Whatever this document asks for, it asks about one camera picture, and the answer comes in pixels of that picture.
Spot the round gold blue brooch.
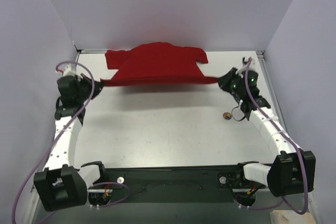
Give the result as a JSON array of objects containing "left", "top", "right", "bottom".
[{"left": 223, "top": 112, "right": 232, "bottom": 120}]

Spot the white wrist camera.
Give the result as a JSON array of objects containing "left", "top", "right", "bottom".
[
  {"left": 56, "top": 63, "right": 77, "bottom": 77},
  {"left": 235, "top": 57, "right": 256, "bottom": 75}
]

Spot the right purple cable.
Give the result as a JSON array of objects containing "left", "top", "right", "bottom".
[{"left": 235, "top": 57, "right": 309, "bottom": 214}]

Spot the red cloth garment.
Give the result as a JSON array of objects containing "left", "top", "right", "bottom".
[{"left": 100, "top": 42, "right": 217, "bottom": 87}]

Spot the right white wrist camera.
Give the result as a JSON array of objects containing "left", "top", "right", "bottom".
[{"left": 235, "top": 57, "right": 256, "bottom": 75}]

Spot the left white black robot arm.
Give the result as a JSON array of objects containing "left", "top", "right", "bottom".
[{"left": 34, "top": 75, "right": 109, "bottom": 212}]

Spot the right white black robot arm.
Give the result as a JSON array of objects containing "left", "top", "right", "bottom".
[{"left": 217, "top": 68, "right": 316, "bottom": 197}]

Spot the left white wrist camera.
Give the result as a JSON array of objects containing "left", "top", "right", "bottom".
[{"left": 56, "top": 63, "right": 77, "bottom": 77}]

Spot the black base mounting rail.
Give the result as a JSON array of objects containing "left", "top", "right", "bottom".
[{"left": 88, "top": 165, "right": 266, "bottom": 207}]

